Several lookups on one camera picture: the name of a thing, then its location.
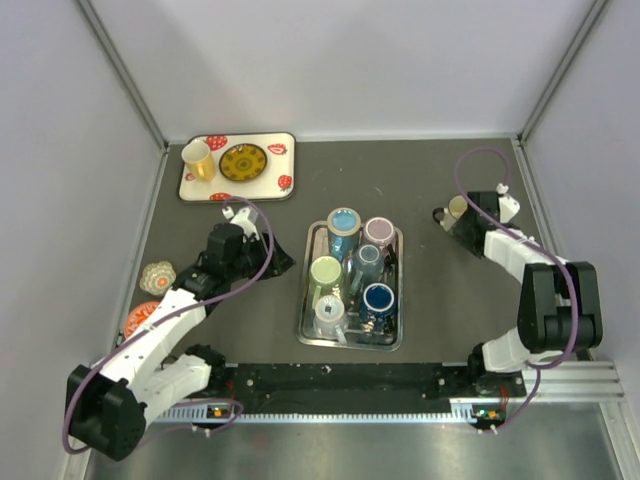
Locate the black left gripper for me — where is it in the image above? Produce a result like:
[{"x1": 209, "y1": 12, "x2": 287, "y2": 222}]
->
[{"x1": 227, "y1": 230, "x2": 296, "y2": 283}]

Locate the cream mug black rim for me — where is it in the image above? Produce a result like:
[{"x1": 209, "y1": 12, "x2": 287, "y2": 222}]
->
[{"x1": 432, "y1": 195, "x2": 468, "y2": 232}]

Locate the light green mug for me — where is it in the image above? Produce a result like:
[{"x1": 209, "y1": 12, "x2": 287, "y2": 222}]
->
[{"x1": 309, "y1": 255, "x2": 343, "y2": 308}]

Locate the blue butterfly mug orange inside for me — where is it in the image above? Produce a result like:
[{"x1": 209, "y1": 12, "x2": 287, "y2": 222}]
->
[{"x1": 327, "y1": 207, "x2": 361, "y2": 262}]

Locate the clear plastic measuring cup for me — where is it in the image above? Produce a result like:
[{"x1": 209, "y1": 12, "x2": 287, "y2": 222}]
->
[{"x1": 313, "y1": 295, "x2": 348, "y2": 345}]

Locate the grey-blue mug white inside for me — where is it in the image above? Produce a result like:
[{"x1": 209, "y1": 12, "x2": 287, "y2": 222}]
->
[{"x1": 349, "y1": 244, "x2": 384, "y2": 296}]

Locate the lilac ceramic mug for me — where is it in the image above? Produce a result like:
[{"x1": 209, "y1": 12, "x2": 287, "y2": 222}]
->
[{"x1": 362, "y1": 216, "x2": 396, "y2": 249}]

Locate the dark blue enamel mug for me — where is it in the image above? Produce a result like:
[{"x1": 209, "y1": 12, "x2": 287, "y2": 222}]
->
[{"x1": 359, "y1": 282, "x2": 396, "y2": 331}]

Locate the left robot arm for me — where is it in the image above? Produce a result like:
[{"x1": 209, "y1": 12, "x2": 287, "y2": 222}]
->
[{"x1": 62, "y1": 222, "x2": 294, "y2": 461}]

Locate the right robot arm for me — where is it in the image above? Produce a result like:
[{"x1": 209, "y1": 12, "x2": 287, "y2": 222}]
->
[{"x1": 432, "y1": 185, "x2": 603, "y2": 396}]

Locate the yellow mug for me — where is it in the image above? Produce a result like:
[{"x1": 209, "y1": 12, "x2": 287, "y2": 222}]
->
[{"x1": 181, "y1": 139, "x2": 216, "y2": 182}]

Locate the silver metal tray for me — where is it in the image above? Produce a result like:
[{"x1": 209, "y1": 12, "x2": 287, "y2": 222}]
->
[{"x1": 296, "y1": 221, "x2": 404, "y2": 352}]

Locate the yellow patterned small plate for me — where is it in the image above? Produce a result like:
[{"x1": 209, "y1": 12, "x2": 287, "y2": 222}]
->
[{"x1": 219, "y1": 143, "x2": 268, "y2": 183}]

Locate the strawberry pattern white tray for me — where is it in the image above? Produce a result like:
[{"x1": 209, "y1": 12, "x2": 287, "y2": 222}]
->
[{"x1": 178, "y1": 132, "x2": 296, "y2": 203}]

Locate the floral patterned small bowl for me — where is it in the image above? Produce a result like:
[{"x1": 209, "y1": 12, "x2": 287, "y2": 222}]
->
[{"x1": 139, "y1": 260, "x2": 177, "y2": 297}]

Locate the orange patterned small plate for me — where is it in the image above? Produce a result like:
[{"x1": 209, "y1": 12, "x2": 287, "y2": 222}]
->
[{"x1": 123, "y1": 301, "x2": 159, "y2": 339}]

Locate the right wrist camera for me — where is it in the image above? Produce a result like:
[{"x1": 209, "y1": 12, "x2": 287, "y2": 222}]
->
[{"x1": 496, "y1": 183, "x2": 520, "y2": 224}]

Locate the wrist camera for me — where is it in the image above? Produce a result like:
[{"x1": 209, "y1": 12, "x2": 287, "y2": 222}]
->
[
  {"x1": 496, "y1": 183, "x2": 520, "y2": 224},
  {"x1": 222, "y1": 206, "x2": 259, "y2": 240}
]

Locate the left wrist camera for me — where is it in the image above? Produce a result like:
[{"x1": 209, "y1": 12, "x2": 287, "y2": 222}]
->
[{"x1": 222, "y1": 206, "x2": 259, "y2": 240}]

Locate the grey slotted cable duct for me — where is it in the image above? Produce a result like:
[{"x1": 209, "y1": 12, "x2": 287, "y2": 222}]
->
[{"x1": 155, "y1": 400, "x2": 505, "y2": 429}]

